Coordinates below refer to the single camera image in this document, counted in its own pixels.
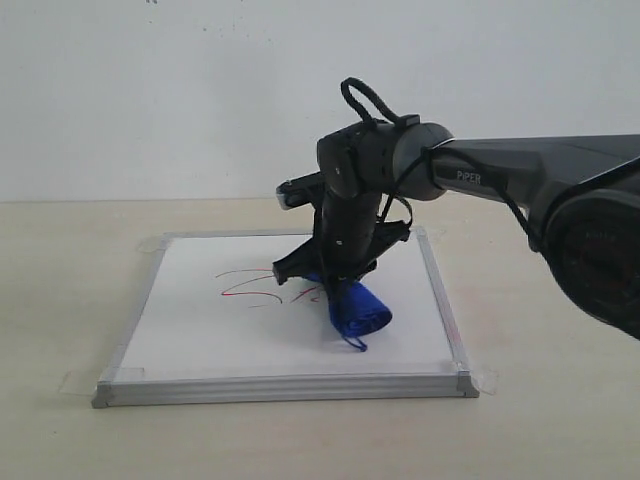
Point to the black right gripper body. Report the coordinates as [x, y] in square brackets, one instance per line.
[353, 236]

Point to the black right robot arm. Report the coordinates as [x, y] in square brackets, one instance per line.
[575, 197]

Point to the clear tape front right corner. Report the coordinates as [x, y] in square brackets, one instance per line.
[482, 380]

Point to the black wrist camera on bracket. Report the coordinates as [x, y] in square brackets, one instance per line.
[300, 191]

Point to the white whiteboard with aluminium frame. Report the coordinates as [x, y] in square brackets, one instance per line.
[211, 325]

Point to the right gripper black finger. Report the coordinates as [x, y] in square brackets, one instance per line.
[303, 262]

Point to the blue cloth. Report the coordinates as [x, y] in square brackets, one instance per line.
[355, 312]

